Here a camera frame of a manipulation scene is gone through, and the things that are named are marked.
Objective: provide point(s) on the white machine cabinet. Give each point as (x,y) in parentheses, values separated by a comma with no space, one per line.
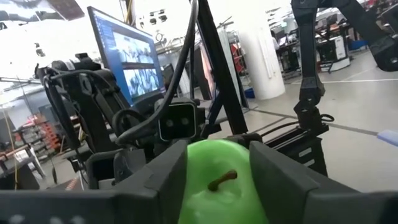
(337,49)

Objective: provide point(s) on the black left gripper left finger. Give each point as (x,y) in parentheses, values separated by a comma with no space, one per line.
(109,207)

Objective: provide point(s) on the computer monitor with blue screen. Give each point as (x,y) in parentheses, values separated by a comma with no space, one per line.
(130,62)

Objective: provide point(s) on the orange storage shelf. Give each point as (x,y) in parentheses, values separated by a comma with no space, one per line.
(46,133)

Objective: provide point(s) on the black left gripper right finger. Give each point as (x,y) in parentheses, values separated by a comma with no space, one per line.
(295,199)

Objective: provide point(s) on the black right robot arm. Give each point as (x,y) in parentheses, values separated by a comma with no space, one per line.
(90,102)

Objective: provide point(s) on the black metal rig frame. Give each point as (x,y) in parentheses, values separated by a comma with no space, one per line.
(224,77)

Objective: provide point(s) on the green toy apple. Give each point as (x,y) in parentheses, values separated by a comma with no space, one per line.
(205,155)

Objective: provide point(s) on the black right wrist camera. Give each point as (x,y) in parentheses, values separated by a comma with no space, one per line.
(177,121)

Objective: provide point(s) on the white round pillar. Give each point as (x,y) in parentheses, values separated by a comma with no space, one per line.
(258,62)

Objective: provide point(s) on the blue bin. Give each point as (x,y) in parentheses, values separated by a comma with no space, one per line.
(249,94)

